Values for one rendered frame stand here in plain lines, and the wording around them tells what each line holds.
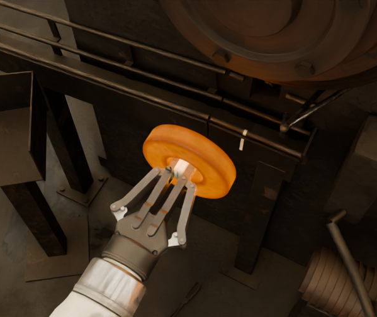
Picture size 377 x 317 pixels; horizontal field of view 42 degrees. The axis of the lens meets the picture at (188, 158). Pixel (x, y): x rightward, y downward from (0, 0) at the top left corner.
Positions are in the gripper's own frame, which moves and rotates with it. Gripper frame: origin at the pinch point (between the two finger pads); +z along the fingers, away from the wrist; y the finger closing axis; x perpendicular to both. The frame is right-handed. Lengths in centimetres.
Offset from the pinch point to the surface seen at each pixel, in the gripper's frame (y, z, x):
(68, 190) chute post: -54, 11, -84
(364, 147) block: 24.5, 18.1, -5.3
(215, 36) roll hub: -0.7, 10.3, 17.3
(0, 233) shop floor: -65, -12, -84
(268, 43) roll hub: 6.7, 10.8, 19.2
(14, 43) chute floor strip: -61, 22, -25
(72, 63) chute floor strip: -43, 22, -23
